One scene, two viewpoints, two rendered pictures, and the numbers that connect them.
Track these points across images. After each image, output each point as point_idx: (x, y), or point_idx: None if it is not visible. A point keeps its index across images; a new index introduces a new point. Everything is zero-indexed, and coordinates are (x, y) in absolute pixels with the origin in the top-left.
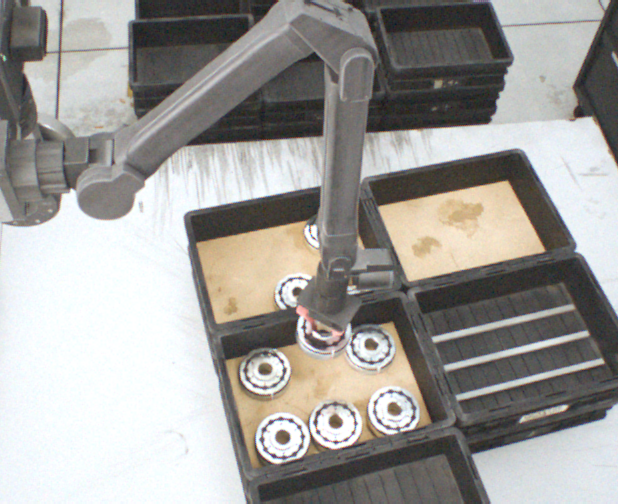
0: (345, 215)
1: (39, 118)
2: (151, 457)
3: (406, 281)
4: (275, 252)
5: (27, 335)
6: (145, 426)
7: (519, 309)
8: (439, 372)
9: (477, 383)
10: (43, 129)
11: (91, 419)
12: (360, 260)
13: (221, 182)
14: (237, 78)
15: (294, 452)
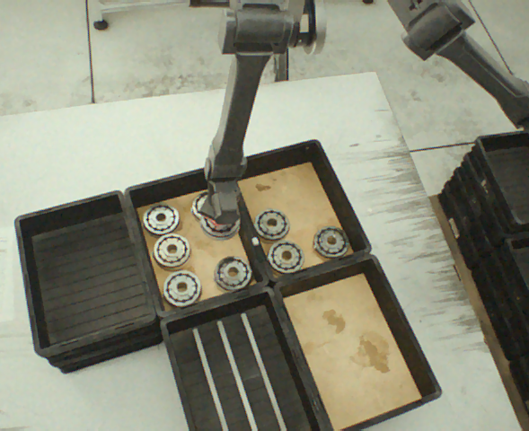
0: (219, 139)
1: (319, 6)
2: (172, 171)
3: (277, 285)
4: (311, 212)
5: None
6: (192, 166)
7: (283, 397)
8: (199, 307)
9: (212, 356)
10: (314, 13)
11: (196, 139)
12: (223, 188)
13: (387, 191)
14: None
15: (151, 225)
